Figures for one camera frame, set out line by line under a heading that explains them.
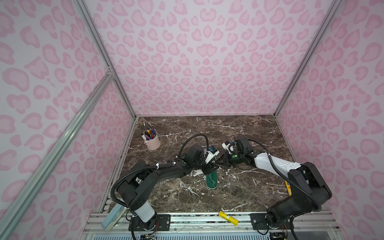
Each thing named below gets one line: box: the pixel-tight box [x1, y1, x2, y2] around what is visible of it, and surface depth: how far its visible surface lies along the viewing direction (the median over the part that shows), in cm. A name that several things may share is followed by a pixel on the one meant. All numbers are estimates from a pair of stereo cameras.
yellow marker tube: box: [218, 210, 239, 226], surface depth 75 cm
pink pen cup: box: [142, 129, 161, 150], surface depth 97 cm
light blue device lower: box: [101, 203, 129, 231], surface depth 73 cm
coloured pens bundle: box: [141, 128, 157, 141], surface depth 96 cm
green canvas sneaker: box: [205, 169, 218, 190], surface depth 86 cm
